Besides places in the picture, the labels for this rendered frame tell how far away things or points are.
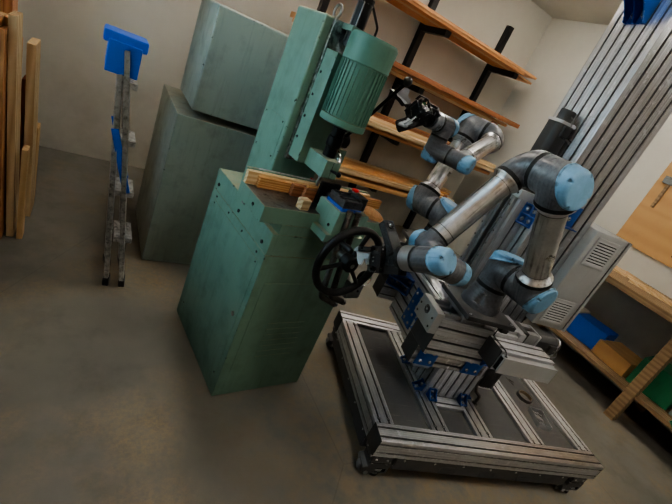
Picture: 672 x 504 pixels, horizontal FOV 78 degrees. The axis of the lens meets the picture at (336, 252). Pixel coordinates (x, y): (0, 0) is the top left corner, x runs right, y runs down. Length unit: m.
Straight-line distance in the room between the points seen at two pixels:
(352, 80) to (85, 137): 2.72
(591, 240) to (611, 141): 0.39
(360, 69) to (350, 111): 0.14
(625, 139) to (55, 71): 3.46
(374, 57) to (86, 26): 2.55
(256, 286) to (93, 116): 2.54
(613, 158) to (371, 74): 0.95
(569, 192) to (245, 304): 1.13
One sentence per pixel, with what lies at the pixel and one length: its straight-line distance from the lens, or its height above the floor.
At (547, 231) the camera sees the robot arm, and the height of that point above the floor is 1.21.
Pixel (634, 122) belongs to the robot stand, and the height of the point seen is 1.62.
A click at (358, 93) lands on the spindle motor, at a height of 1.33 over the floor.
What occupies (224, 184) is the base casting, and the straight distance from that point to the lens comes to 1.85.
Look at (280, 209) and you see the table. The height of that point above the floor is 0.90.
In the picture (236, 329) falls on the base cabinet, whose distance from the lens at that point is 1.67.
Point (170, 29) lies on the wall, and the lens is 3.69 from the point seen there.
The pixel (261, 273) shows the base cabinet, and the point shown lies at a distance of 1.53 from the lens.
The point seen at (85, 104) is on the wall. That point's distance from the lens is 3.78.
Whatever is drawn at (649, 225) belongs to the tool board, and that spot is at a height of 1.26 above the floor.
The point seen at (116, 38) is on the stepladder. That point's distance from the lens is 1.98.
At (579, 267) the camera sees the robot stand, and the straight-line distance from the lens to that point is 1.97.
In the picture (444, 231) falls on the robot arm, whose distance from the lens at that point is 1.27.
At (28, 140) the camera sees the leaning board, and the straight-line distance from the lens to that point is 2.70.
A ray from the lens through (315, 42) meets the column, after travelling 1.68.
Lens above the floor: 1.38
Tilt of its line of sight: 22 degrees down
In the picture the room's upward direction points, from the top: 25 degrees clockwise
